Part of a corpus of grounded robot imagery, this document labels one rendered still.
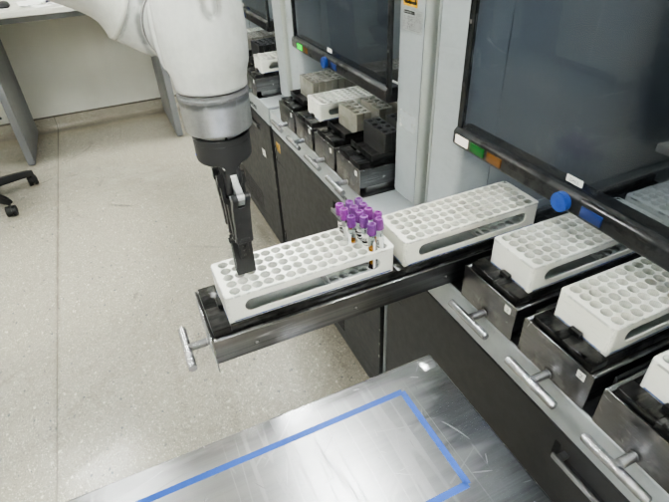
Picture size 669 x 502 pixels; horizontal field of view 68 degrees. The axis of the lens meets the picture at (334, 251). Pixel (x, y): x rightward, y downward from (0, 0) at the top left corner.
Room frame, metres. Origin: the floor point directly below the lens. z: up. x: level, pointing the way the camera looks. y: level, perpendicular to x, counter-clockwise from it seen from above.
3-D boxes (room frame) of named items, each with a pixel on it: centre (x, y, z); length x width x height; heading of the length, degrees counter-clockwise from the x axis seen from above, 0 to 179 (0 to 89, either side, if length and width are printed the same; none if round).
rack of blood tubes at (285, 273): (0.67, 0.05, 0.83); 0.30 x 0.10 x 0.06; 113
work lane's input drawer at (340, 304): (0.72, -0.07, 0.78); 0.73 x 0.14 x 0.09; 113
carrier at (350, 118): (1.32, -0.06, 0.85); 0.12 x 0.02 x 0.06; 24
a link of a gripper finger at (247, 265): (0.63, 0.14, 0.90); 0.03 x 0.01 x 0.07; 113
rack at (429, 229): (0.79, -0.24, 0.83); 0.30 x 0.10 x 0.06; 113
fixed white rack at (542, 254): (0.71, -0.43, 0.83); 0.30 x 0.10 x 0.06; 113
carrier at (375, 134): (1.18, -0.12, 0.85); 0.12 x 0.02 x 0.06; 23
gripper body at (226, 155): (0.63, 0.14, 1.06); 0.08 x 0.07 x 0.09; 23
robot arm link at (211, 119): (0.63, 0.14, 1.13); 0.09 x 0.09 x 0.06
